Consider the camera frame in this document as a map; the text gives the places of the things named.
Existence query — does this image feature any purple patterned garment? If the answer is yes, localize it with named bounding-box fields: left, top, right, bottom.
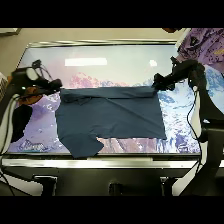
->
left=176, top=27, right=224, bottom=74

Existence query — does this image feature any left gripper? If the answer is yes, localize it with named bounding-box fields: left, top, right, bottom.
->
left=39, top=78, right=64, bottom=96

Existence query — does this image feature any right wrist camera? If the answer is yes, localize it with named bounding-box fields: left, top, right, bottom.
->
left=169, top=55, right=188, bottom=73

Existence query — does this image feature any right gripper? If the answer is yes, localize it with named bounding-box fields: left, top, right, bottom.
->
left=152, top=72, right=177, bottom=93

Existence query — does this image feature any black garment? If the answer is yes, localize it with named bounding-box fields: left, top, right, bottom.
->
left=11, top=104, right=34, bottom=144

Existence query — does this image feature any black cable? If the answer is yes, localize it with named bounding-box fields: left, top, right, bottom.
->
left=185, top=87, right=206, bottom=174

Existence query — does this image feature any silver frame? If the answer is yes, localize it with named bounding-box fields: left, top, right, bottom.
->
left=0, top=153, right=224, bottom=197

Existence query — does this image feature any dark blue T-shirt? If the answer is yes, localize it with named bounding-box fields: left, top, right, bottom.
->
left=54, top=85, right=168, bottom=160

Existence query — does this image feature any brown garment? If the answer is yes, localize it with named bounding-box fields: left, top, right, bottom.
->
left=18, top=86, right=45, bottom=106

